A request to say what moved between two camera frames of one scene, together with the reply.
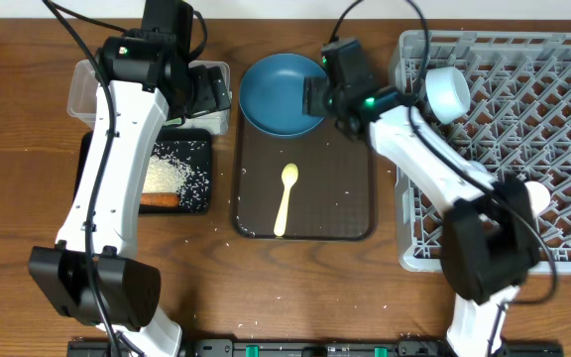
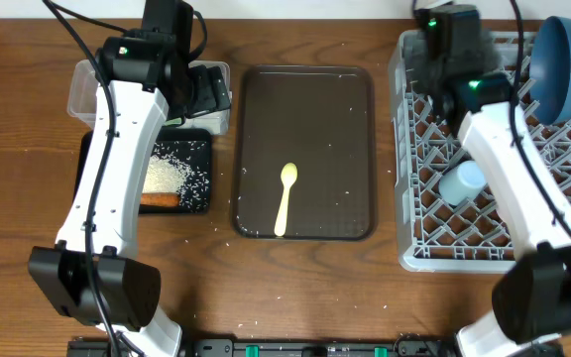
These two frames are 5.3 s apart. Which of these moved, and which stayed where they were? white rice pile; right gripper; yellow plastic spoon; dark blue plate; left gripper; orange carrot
Moved: dark blue plate; right gripper
Stayed: white rice pile; orange carrot; yellow plastic spoon; left gripper
